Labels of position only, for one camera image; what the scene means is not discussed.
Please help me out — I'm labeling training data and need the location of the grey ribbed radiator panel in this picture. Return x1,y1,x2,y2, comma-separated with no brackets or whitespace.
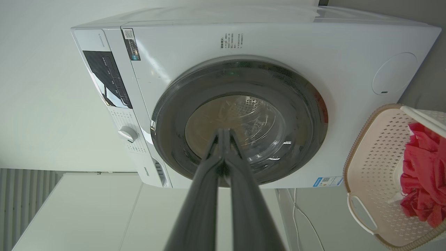
0,169,63,251

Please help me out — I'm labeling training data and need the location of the white front-load washing machine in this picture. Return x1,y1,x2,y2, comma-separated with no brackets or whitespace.
71,5,442,189

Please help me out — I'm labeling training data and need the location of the white control dial knob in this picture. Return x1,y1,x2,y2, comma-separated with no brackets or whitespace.
118,126,139,143

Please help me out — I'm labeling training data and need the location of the round dark washing machine door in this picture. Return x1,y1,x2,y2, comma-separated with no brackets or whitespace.
150,59,329,185

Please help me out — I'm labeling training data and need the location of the white power cable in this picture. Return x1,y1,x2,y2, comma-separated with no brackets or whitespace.
287,188,325,251

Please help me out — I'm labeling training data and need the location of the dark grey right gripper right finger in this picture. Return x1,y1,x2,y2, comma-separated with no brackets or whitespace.
224,128,286,251

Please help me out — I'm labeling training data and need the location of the red cloth garment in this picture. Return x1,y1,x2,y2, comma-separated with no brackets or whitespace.
400,122,446,228

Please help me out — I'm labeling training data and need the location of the beige perforated laundry basket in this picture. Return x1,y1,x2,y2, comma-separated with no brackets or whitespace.
343,104,446,251

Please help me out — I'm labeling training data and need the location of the white cabinet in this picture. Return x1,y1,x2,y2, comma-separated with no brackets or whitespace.
11,173,290,251

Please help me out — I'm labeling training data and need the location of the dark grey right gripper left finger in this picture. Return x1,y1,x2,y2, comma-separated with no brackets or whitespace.
164,128,225,251

